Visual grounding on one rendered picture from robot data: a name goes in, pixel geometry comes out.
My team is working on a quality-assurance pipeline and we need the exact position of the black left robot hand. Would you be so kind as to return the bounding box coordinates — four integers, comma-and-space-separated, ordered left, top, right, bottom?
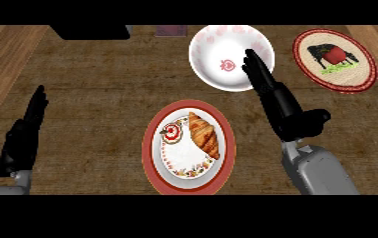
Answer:
0, 84, 50, 179

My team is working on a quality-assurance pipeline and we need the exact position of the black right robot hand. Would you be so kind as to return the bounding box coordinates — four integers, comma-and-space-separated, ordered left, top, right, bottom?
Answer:
241, 48, 332, 143

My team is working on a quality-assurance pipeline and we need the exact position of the white bowl with pink print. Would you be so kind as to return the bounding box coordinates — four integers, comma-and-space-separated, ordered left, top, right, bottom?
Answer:
188, 25, 276, 93

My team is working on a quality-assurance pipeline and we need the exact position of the red and white cupcake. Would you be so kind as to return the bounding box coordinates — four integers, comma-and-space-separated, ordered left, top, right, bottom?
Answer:
158, 122, 185, 145

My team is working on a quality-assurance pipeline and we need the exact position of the white floral plate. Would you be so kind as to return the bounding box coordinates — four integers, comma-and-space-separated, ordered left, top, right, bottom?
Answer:
151, 107, 227, 190

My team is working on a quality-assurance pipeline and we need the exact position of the round placemat with cow print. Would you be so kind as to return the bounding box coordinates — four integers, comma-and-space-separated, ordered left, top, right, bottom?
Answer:
291, 28, 378, 95

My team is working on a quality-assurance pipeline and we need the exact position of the golden croissant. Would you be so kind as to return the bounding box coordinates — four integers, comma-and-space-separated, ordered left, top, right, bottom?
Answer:
188, 111, 221, 161

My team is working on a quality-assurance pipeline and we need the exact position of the red oval placemat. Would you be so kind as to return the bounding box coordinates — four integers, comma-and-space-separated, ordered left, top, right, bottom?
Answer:
140, 98, 238, 196

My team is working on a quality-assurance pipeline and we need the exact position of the purple rectangular block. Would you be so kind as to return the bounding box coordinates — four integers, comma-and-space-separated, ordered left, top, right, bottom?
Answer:
154, 25, 189, 38

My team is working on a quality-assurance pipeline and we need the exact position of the black appliance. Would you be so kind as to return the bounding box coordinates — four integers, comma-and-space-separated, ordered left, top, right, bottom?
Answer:
49, 25, 133, 41

